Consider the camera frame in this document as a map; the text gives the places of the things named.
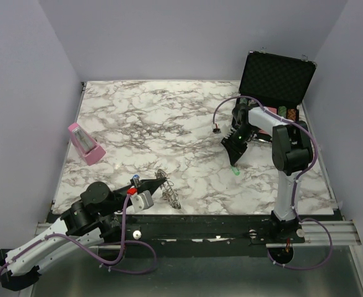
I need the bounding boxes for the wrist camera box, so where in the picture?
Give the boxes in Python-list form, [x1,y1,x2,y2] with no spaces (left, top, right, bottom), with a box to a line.
[224,126,235,139]
[130,190,154,213]

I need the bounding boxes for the metal key ring disc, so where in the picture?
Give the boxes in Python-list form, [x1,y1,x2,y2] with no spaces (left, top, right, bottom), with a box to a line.
[155,169,181,210]

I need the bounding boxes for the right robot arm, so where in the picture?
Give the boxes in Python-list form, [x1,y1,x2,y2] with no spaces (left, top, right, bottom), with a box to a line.
[221,103,316,243]

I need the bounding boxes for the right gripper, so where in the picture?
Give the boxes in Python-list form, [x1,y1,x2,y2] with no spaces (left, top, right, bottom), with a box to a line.
[221,124,257,166]

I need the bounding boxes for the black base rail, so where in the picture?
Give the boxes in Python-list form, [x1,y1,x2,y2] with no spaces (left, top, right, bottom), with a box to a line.
[46,213,321,259]

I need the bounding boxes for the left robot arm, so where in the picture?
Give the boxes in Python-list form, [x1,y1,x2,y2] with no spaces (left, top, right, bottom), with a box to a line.
[0,175,167,291]

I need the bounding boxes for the pink playing card deck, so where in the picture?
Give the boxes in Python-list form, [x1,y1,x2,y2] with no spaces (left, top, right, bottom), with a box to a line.
[266,107,278,115]

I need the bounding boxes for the green tagged key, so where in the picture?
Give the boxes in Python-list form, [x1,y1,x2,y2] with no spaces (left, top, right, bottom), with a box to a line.
[231,166,240,176]

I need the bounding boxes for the pink metronome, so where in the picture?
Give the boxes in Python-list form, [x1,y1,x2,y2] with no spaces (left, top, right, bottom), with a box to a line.
[68,123,106,166]

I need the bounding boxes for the black poker chip case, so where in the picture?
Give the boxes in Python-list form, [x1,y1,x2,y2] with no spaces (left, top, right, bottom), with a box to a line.
[238,51,317,121]

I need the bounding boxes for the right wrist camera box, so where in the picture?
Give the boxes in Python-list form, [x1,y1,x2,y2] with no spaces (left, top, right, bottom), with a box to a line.
[224,126,235,139]

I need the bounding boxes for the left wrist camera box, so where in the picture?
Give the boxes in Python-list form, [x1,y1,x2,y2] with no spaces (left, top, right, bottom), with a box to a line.
[130,190,154,213]

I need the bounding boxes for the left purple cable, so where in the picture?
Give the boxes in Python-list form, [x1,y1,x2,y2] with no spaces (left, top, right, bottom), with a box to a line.
[0,187,158,281]

